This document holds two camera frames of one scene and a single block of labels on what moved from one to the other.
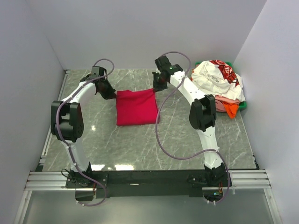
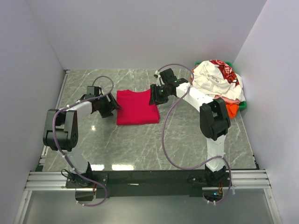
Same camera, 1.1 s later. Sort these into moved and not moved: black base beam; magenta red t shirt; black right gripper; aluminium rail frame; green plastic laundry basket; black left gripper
Moved: black right gripper; black left gripper
Not moved: black base beam; magenta red t shirt; aluminium rail frame; green plastic laundry basket
